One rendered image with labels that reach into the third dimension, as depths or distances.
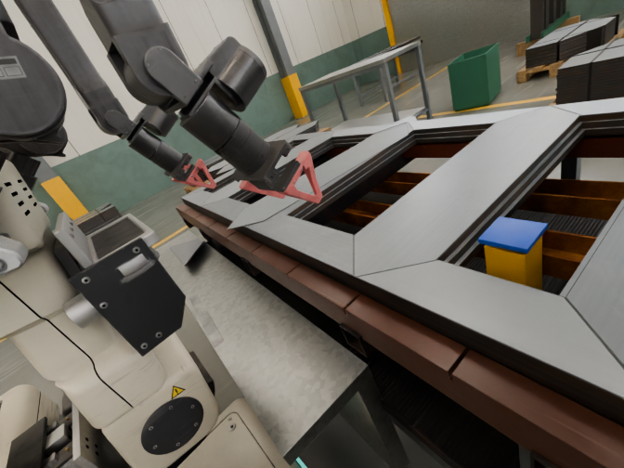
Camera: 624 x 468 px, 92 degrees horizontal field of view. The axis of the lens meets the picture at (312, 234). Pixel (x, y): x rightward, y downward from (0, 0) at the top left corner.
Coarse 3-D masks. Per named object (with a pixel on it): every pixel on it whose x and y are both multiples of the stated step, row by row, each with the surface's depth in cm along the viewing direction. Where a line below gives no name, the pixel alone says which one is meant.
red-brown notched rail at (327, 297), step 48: (240, 240) 85; (288, 288) 68; (336, 288) 53; (384, 336) 42; (432, 336) 38; (432, 384) 39; (480, 384) 32; (528, 384) 30; (528, 432) 29; (576, 432) 26
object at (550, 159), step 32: (448, 128) 93; (480, 128) 86; (576, 128) 66; (608, 128) 64; (384, 160) 97; (544, 160) 60; (512, 192) 55; (224, 224) 104; (480, 224) 51; (608, 224) 43; (448, 256) 47; (352, 288) 52; (416, 320) 42; (448, 320) 36; (480, 352) 35; (512, 352) 31; (544, 384) 30; (576, 384) 27; (608, 416) 26
